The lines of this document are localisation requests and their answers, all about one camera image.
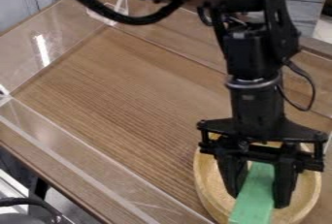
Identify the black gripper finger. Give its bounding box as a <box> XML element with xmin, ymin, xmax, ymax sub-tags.
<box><xmin>217</xmin><ymin>154</ymin><xmax>248</xmax><ymax>198</ymax></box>
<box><xmin>272</xmin><ymin>158</ymin><xmax>299</xmax><ymax>208</ymax></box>

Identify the black table leg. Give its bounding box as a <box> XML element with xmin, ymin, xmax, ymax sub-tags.
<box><xmin>30</xmin><ymin>177</ymin><xmax>50</xmax><ymax>200</ymax></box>

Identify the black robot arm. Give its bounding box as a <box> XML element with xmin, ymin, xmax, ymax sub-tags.
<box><xmin>196</xmin><ymin>0</ymin><xmax>327</xmax><ymax>208</ymax></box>

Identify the thin black gripper wire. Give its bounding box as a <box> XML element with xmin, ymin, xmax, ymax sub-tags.
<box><xmin>278</xmin><ymin>59</ymin><xmax>317</xmax><ymax>112</ymax></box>

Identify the thick black sleeved cable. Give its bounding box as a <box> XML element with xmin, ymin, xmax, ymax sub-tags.
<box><xmin>47</xmin><ymin>0</ymin><xmax>191</xmax><ymax>26</ymax></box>

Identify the brown wooden bowl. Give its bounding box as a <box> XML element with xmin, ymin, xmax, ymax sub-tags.
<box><xmin>193</xmin><ymin>150</ymin><xmax>322</xmax><ymax>224</ymax></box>

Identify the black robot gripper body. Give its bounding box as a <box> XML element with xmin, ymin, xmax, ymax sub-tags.
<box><xmin>197</xmin><ymin>77</ymin><xmax>327</xmax><ymax>172</ymax></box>

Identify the green rectangular block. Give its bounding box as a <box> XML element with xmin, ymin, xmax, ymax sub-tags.
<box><xmin>228</xmin><ymin>162</ymin><xmax>275</xmax><ymax>224</ymax></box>

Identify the clear acrylic corner bracket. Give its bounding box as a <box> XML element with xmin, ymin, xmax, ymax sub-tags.
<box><xmin>86</xmin><ymin>0</ymin><xmax>130</xmax><ymax>27</ymax></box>

